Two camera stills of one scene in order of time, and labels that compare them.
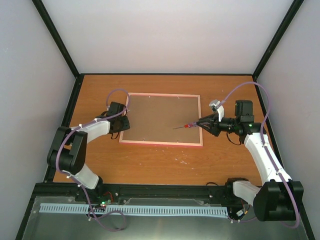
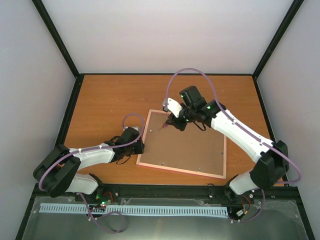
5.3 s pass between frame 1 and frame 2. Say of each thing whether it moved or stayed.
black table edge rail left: stayed
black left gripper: moved
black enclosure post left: stayed
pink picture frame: moved
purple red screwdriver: moved
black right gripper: moved
